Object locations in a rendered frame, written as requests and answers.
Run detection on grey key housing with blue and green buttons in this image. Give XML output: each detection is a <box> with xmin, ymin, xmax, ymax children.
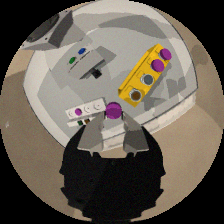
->
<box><xmin>66</xmin><ymin>43</ymin><xmax>105</xmax><ymax>79</ymax></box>

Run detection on purple round cap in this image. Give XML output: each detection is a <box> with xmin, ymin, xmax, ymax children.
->
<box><xmin>160</xmin><ymin>48</ymin><xmax>172</xmax><ymax>60</ymax></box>
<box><xmin>151</xmin><ymin>59</ymin><xmax>164</xmax><ymax>72</ymax></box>
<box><xmin>75</xmin><ymin>108</ymin><xmax>82</xmax><ymax>116</ymax></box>
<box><xmin>105</xmin><ymin>102</ymin><xmax>122</xmax><ymax>119</ymax></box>

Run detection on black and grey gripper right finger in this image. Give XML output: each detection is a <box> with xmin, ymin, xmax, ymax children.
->
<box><xmin>121</xmin><ymin>111</ymin><xmax>166</xmax><ymax>177</ymax></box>

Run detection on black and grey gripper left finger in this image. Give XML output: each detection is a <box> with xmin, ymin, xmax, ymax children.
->
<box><xmin>59</xmin><ymin>111</ymin><xmax>106</xmax><ymax>175</ymax></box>

